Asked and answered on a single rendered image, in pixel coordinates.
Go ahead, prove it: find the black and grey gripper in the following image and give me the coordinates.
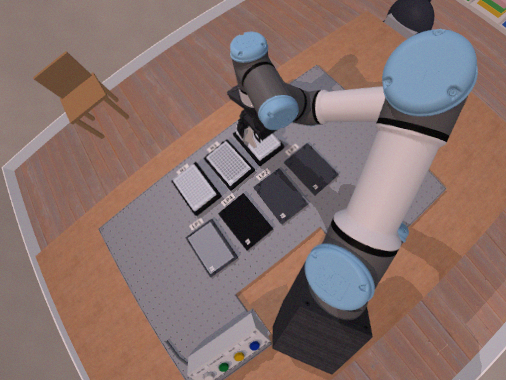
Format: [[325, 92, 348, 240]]
[[237, 94, 277, 148]]

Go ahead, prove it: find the white button panel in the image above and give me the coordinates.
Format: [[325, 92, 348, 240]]
[[166, 308, 271, 380]]

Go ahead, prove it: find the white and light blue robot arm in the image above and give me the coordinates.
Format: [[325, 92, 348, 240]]
[[227, 29, 478, 320]]

